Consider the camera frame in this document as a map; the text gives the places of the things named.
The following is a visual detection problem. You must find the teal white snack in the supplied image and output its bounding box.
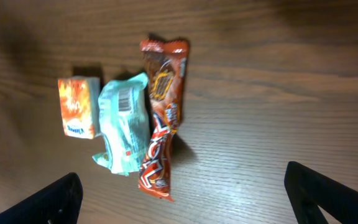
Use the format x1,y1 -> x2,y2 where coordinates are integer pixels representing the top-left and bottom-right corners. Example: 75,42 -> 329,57
93,73 -> 150,176

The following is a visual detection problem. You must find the orange tissue pack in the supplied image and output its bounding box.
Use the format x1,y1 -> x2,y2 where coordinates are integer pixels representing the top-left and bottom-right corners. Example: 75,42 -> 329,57
58,76 -> 101,139

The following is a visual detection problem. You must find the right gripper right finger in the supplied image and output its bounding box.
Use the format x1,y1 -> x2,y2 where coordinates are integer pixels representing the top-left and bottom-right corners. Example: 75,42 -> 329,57
284,161 -> 358,224

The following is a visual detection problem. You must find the orange brown candy bar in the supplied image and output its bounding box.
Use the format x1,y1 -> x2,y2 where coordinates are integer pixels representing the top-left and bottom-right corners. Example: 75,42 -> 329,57
139,39 -> 190,202

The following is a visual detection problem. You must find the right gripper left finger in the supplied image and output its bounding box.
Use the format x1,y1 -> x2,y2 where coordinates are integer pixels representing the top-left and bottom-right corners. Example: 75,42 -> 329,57
0,172 -> 83,224

